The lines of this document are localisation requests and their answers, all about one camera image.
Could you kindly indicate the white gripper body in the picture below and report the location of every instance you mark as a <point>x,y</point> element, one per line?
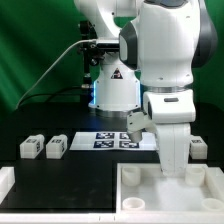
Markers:
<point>173,141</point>

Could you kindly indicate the white square table top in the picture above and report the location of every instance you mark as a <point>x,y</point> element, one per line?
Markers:
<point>145,196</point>

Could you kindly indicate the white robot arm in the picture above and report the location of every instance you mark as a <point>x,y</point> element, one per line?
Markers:
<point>147,50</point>

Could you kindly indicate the white sheet with tags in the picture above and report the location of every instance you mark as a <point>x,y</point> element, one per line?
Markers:
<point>111,141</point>

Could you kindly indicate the white obstacle block left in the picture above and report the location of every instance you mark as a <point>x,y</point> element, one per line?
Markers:
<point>7,180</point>

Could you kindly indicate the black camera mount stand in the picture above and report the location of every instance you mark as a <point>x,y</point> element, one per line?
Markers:
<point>91,57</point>

